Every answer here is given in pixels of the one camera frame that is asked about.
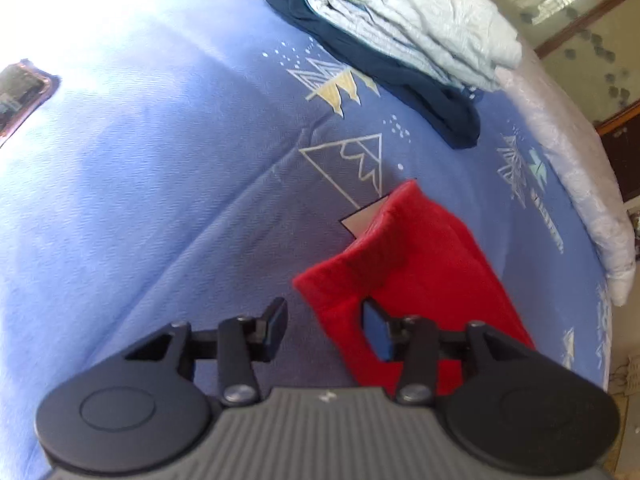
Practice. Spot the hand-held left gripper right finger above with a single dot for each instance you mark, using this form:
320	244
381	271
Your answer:
377	334

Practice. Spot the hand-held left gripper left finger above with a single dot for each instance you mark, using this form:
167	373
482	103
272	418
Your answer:
275	329

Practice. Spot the red pants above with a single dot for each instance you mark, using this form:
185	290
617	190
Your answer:
430	265

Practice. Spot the blue printed bed sheet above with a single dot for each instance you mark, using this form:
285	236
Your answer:
175	185

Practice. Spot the navy blue garment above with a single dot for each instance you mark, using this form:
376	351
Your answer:
400	80

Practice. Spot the white patterned quilt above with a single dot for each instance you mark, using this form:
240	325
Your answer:
575	160

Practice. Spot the dark wooden cabinet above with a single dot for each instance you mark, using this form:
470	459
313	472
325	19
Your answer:
625	155

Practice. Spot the pile of grey clothes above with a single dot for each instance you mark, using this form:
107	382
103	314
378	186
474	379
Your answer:
410	20

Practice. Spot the brown-rimmed dark object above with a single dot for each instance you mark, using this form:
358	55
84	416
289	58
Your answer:
20	97

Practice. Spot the wardrobe with frosted glass doors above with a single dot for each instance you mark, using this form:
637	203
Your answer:
565	5

